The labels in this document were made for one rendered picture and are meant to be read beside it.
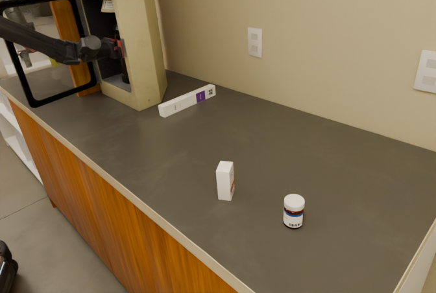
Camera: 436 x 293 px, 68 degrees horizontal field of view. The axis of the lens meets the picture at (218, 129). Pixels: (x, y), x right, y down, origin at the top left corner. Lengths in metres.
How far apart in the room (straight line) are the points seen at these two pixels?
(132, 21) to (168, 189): 0.66
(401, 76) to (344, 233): 0.53
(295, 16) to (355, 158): 0.53
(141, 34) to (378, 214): 0.99
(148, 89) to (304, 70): 0.62
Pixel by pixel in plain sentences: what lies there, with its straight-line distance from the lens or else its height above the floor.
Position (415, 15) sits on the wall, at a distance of 1.07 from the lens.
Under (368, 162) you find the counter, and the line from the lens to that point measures 1.02.
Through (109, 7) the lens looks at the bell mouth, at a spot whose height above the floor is 1.33.
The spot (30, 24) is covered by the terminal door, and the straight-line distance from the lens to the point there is 1.45.
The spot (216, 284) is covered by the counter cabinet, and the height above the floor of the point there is 0.80.
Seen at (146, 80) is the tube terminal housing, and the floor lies 1.06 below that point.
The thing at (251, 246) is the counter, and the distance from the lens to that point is 0.73.
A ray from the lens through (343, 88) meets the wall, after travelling 1.20.
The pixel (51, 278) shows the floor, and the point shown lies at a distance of 2.13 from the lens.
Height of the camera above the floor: 1.49
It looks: 29 degrees down
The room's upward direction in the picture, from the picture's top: 4 degrees counter-clockwise
